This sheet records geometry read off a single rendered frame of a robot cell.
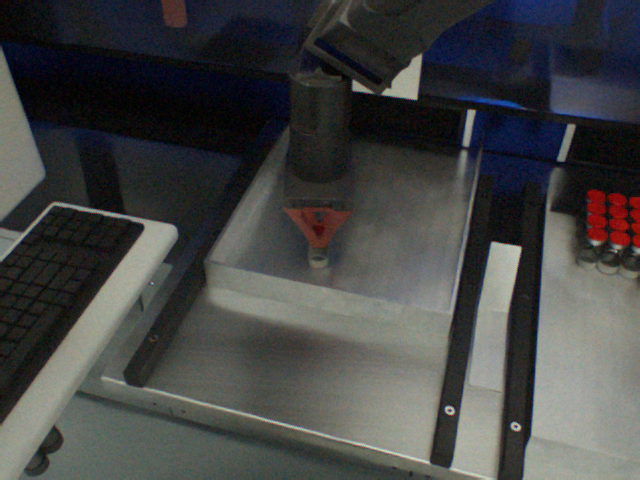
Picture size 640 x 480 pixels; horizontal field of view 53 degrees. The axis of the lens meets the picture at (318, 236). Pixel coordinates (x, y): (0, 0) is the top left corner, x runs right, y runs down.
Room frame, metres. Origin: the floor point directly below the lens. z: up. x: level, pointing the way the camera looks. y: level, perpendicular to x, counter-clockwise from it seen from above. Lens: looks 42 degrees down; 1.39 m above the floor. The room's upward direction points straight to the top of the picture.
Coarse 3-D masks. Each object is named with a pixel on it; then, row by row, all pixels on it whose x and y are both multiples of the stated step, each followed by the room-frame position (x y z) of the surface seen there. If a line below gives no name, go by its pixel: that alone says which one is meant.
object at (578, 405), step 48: (576, 240) 0.55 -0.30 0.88; (576, 288) 0.47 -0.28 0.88; (624, 288) 0.47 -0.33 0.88; (576, 336) 0.41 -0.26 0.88; (624, 336) 0.41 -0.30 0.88; (576, 384) 0.35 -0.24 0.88; (624, 384) 0.35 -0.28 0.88; (528, 432) 0.29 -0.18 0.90; (576, 432) 0.30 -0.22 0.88; (624, 432) 0.30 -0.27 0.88
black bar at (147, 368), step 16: (272, 144) 0.72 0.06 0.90; (256, 160) 0.68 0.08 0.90; (240, 192) 0.61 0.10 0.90; (224, 224) 0.56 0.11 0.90; (208, 240) 0.53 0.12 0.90; (192, 272) 0.48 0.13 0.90; (176, 288) 0.45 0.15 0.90; (192, 288) 0.46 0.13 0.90; (176, 304) 0.43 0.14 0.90; (160, 320) 0.41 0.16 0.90; (176, 320) 0.42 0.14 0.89; (160, 336) 0.39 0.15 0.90; (144, 352) 0.37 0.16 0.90; (160, 352) 0.38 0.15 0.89; (128, 368) 0.35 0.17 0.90; (144, 368) 0.36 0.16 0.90; (128, 384) 0.35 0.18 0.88; (144, 384) 0.35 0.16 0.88
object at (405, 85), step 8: (416, 56) 0.68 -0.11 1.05; (416, 64) 0.68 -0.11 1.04; (400, 72) 0.68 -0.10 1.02; (408, 72) 0.68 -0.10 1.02; (416, 72) 0.68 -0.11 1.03; (352, 80) 0.70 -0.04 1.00; (400, 80) 0.68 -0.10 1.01; (408, 80) 0.68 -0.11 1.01; (416, 80) 0.68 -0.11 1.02; (352, 88) 0.70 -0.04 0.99; (360, 88) 0.70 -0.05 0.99; (392, 88) 0.69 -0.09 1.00; (400, 88) 0.68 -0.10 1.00; (408, 88) 0.68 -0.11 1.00; (416, 88) 0.68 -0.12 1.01; (400, 96) 0.68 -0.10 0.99; (408, 96) 0.68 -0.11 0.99; (416, 96) 0.68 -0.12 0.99
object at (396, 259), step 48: (384, 144) 0.74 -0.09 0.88; (432, 144) 0.74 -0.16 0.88; (384, 192) 0.64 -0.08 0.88; (432, 192) 0.64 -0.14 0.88; (240, 240) 0.55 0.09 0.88; (288, 240) 0.55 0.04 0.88; (336, 240) 0.55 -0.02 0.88; (384, 240) 0.55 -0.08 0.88; (432, 240) 0.55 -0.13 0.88; (240, 288) 0.47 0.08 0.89; (288, 288) 0.45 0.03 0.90; (336, 288) 0.44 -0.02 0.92; (384, 288) 0.47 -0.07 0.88; (432, 288) 0.47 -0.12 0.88
